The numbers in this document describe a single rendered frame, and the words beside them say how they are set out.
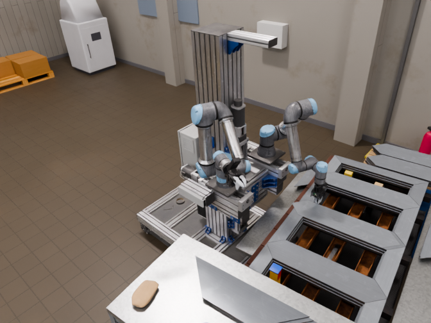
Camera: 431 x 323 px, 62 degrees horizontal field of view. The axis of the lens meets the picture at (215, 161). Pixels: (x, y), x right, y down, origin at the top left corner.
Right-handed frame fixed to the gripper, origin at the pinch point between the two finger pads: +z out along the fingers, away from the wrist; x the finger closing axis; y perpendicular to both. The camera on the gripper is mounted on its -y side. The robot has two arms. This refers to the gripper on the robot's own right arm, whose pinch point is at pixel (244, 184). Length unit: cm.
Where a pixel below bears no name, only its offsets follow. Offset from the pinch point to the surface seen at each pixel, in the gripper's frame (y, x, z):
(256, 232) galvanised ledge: 73, -37, -34
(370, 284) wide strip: 51, -65, 45
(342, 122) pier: 82, -255, -198
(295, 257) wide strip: 55, -38, 12
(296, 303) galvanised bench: 40, -10, 49
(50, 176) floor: 163, 114, -289
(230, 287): 41, 16, 29
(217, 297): 42, 24, 31
